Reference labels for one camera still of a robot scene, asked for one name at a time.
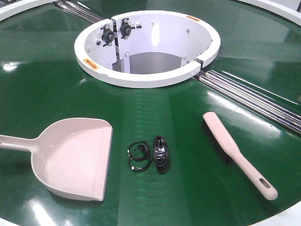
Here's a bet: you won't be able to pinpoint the thin black cable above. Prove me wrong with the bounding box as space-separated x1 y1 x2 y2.
127 141 153 173

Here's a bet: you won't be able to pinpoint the pink hand brush black bristles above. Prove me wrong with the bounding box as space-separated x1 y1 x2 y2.
203 112 278 200

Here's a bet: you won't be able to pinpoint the pink plastic dustpan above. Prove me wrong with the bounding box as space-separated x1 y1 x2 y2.
0 118 113 201

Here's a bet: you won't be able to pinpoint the yellow arrow warning sticker front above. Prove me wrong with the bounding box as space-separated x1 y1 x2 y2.
83 58 99 70

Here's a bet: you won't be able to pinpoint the yellow arrow warning sticker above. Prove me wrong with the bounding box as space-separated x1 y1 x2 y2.
83 58 99 70
186 15 201 22

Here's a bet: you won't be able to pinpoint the yellow arrow warning sticker back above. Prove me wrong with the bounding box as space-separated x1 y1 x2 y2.
186 15 201 22

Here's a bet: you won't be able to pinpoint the steel rollers right gap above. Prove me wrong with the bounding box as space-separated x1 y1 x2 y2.
193 71 301 136

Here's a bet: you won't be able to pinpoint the steel rollers gap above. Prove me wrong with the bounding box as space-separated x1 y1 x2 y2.
54 0 104 24
193 71 301 136

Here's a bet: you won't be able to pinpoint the steel rollers upper left gap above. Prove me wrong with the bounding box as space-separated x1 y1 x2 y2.
54 0 104 24

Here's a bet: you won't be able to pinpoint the white outer rim right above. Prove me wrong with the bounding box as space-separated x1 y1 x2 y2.
240 0 301 26

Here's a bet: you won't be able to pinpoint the white rim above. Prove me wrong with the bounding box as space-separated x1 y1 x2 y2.
0 0 55 21
240 0 301 26

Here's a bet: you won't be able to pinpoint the white outer rim left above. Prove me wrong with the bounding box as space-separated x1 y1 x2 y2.
0 0 55 21

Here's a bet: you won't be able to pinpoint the white central ring housing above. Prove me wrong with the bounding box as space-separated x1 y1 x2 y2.
74 10 221 88

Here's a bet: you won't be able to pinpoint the right black bearing mount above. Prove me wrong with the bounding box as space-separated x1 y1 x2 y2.
119 18 142 39

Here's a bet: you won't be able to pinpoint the black bearing mount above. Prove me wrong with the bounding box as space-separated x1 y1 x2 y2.
119 18 142 39
102 24 115 46

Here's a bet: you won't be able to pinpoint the left black bearing mount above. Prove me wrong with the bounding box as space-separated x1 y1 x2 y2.
102 24 115 46

